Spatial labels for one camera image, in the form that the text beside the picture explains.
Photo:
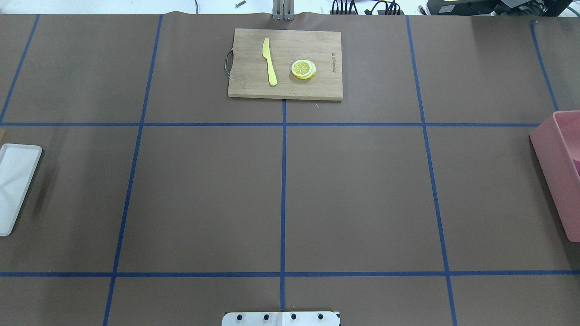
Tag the pink plastic bin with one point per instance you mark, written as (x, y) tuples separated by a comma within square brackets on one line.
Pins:
[(556, 142)]

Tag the white rectangular tray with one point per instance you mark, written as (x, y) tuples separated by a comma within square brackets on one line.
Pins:
[(18, 163)]

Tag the pink cloth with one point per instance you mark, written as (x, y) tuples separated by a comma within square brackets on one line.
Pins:
[(576, 164)]

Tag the bamboo cutting board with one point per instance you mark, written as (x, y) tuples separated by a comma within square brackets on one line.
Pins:
[(248, 75)]

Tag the aluminium frame post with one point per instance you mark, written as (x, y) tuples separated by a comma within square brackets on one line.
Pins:
[(283, 10)]

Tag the yellow plastic knife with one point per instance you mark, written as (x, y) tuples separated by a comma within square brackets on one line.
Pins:
[(272, 78)]

